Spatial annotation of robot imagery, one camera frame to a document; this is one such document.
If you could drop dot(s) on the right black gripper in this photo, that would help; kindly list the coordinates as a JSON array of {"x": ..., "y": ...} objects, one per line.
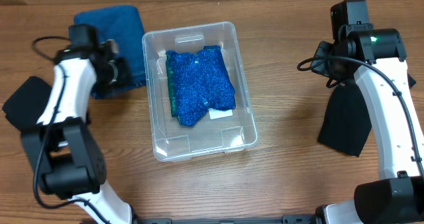
[{"x": 320, "y": 69}]

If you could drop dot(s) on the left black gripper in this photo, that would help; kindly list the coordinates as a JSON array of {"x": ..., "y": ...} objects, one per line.
[{"x": 126, "y": 75}]

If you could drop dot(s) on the blue green sequin cloth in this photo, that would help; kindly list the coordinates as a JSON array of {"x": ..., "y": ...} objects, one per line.
[{"x": 197, "y": 82}]

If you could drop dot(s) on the clear plastic storage container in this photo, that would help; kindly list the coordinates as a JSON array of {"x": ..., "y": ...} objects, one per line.
[{"x": 173, "y": 142}]

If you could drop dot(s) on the black cloth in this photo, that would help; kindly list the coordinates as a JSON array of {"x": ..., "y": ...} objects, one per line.
[
  {"x": 346, "y": 123},
  {"x": 411, "y": 81},
  {"x": 39, "y": 107}
]

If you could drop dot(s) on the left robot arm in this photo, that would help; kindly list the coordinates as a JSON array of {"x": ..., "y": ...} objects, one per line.
[{"x": 68, "y": 165}]

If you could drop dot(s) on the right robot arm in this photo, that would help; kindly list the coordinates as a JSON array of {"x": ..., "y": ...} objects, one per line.
[{"x": 367, "y": 70}]

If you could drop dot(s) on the folded blue denim towel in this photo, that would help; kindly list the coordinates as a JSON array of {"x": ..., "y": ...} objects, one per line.
[{"x": 123, "y": 24}]

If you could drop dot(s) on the white label sticker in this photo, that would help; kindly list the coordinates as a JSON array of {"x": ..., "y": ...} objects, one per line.
[{"x": 217, "y": 114}]

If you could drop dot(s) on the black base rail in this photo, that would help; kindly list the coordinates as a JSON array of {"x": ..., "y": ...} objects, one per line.
[{"x": 285, "y": 219}]

